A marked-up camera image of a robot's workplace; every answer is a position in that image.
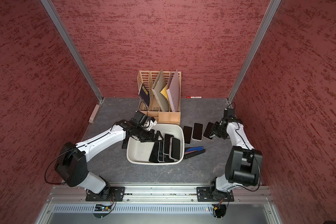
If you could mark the dark blue booklet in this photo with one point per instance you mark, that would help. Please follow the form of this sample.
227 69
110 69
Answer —
144 95

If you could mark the aluminium right corner post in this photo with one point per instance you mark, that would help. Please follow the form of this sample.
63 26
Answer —
268 16

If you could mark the dark phone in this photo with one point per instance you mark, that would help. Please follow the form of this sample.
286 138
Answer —
208 131

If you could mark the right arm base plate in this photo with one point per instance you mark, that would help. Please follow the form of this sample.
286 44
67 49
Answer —
205 194

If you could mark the red white marker pen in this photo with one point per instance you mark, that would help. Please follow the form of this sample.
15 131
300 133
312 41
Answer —
194 97

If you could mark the white case phone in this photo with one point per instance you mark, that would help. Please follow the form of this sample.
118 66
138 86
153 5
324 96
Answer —
167 144
197 133
175 149

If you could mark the aluminium front rail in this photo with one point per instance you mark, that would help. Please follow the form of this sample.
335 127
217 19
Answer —
159 204

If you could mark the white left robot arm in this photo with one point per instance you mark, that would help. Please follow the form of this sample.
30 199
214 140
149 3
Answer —
71 164

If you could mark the pink grey folder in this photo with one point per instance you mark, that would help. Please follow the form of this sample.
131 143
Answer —
173 91

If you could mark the beige block at wall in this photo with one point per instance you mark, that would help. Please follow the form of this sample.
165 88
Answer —
94 113

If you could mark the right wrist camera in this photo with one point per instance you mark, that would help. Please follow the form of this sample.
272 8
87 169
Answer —
229 113

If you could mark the aluminium left corner post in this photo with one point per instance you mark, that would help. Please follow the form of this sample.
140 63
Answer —
53 14

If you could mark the beige plastic file organizer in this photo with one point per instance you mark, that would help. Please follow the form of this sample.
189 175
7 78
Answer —
148 78

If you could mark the yellow paper sheet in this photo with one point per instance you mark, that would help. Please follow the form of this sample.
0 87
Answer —
164 93

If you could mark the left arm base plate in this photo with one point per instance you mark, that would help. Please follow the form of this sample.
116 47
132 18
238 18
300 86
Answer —
107 195

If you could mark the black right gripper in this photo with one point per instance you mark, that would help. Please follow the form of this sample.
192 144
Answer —
214 130

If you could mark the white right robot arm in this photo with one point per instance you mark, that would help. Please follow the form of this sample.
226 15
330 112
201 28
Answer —
243 167

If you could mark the white plastic storage tray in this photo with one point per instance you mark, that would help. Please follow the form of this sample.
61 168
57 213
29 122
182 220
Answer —
139 152

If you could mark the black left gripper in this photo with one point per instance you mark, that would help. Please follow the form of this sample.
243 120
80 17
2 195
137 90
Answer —
150 138

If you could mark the aluminium corner post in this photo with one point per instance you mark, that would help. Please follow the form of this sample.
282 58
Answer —
268 16
53 14

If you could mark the black phone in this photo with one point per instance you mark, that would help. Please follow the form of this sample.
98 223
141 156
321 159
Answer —
187 132
125 143

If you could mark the grey cardboard folder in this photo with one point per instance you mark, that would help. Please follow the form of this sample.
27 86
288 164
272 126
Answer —
157 87

